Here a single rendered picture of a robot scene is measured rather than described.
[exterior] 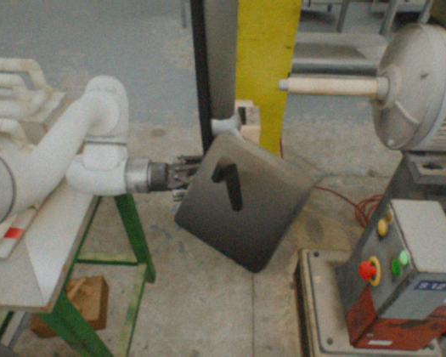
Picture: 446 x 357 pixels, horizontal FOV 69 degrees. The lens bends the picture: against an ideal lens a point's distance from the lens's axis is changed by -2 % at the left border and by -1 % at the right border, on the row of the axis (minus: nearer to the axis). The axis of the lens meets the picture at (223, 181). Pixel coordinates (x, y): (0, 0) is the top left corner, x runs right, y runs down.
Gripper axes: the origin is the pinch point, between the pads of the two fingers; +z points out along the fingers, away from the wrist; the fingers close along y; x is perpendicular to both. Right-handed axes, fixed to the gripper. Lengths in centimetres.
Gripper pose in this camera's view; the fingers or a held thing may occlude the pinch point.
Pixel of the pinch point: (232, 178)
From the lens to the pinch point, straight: 83.7
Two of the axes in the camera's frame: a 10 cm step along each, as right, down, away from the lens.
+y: -0.2, 7.9, -6.1
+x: 0.3, -6.1, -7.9
